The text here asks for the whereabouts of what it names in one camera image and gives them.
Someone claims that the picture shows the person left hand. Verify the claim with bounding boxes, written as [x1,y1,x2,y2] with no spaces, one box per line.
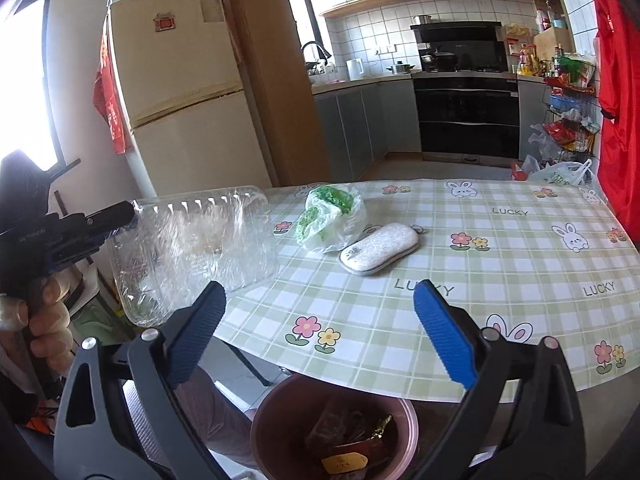
[1,271,74,374]

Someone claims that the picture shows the steel cooking pot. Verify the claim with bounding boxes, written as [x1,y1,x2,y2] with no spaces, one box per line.
[387,61,414,75]

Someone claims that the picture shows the gold foil wrapper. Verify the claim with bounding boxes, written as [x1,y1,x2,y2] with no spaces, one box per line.
[362,415,393,441]

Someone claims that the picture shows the red cloth on fridge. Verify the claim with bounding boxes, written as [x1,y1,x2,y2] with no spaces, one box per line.
[92,23,129,155]

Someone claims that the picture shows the brown trash bin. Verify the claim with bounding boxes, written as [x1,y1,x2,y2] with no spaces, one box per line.
[250,374,419,479]

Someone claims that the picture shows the grey base cabinets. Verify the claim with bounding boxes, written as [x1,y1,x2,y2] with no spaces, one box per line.
[314,76,422,182]

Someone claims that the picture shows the clear plastic clamshell container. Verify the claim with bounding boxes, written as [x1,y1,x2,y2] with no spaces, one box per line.
[106,186,279,328]

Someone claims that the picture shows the white green plastic bag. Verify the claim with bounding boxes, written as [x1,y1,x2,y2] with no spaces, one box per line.
[295,184,368,254]

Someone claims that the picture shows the cream refrigerator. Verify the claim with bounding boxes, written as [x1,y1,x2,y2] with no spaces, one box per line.
[106,0,271,197]

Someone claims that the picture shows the wire storage rack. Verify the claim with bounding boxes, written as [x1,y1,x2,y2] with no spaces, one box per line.
[544,47,600,155]

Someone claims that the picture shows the red hanging apron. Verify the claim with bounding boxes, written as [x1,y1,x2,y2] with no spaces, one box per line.
[594,0,639,243]

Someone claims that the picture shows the black oven range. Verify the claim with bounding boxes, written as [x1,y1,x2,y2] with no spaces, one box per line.
[411,21,520,162]

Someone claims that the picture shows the white shopping bag on floor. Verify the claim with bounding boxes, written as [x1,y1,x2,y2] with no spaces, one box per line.
[526,159,598,188]

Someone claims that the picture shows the white electric kettle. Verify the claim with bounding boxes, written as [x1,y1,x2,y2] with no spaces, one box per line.
[346,58,366,81]

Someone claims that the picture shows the checkered bunny tablecloth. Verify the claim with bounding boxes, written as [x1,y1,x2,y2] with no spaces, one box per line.
[216,180,639,402]

